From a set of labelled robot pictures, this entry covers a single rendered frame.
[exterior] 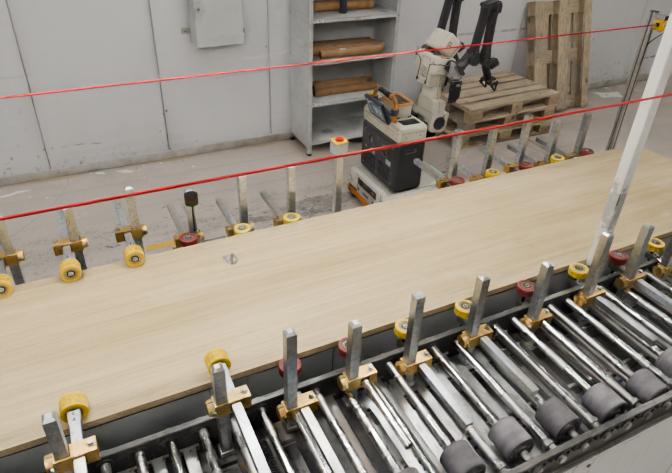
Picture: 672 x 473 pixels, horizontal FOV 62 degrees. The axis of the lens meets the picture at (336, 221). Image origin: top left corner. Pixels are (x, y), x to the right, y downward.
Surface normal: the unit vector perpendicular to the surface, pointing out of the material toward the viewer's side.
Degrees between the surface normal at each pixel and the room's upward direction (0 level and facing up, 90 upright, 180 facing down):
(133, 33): 90
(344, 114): 90
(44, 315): 0
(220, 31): 90
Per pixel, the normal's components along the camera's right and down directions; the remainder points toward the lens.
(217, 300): 0.04, -0.84
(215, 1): 0.44, 0.49
